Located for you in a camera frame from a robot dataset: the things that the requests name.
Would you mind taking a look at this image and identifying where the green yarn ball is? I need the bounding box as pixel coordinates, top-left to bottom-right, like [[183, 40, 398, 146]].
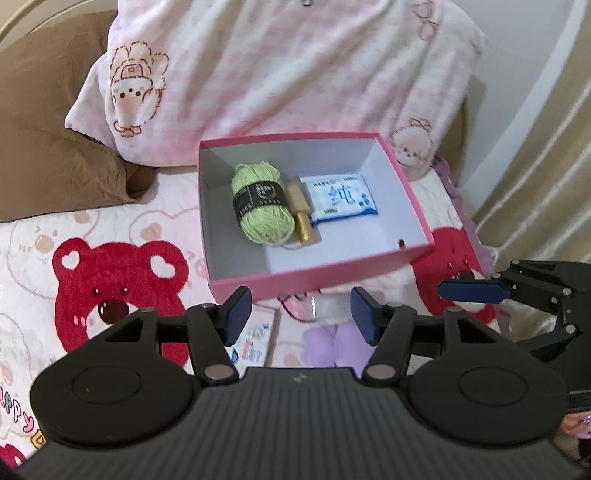
[[230, 159, 296, 245]]

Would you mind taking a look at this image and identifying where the brown pillow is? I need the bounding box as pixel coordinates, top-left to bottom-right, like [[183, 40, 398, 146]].
[[0, 10, 155, 222]]

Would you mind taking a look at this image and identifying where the blue white wet wipes packet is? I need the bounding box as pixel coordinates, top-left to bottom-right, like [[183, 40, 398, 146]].
[[300, 173, 379, 227]]

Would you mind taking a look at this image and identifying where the beige striped curtain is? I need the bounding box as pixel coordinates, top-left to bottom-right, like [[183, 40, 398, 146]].
[[473, 69, 591, 266]]

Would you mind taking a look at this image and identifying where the foundation bottle with gold cap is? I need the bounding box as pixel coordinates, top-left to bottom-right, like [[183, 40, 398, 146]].
[[283, 180, 321, 246]]

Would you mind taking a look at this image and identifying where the clear plastic case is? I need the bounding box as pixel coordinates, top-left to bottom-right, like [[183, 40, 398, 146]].
[[288, 292, 354, 326]]

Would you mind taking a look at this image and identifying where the pink checked printed pillow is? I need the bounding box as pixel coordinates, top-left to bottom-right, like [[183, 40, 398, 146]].
[[64, 0, 485, 182]]

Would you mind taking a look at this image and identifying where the red bear printed blanket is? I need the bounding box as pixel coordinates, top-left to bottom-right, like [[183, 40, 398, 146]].
[[0, 159, 513, 462]]

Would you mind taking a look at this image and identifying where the small white tissue packet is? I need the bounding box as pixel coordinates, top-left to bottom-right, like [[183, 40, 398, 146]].
[[228, 307, 276, 367]]

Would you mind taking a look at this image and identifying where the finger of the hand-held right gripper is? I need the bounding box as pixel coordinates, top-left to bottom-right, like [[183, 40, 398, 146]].
[[438, 261, 591, 324], [526, 323, 580, 358]]

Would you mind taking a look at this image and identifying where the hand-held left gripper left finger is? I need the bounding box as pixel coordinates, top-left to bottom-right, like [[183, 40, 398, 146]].
[[88, 286, 252, 384]]

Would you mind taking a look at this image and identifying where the purple plush toy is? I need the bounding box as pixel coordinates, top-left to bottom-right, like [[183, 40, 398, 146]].
[[300, 320, 384, 368]]

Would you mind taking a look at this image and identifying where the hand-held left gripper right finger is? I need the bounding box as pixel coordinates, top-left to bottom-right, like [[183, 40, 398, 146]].
[[350, 286, 513, 384]]

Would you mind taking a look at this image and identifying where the purple cloth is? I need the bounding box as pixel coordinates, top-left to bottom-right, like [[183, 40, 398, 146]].
[[431, 154, 497, 273]]

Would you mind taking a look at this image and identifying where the pink cardboard box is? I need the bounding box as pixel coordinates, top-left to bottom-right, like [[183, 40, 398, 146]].
[[198, 131, 435, 303]]

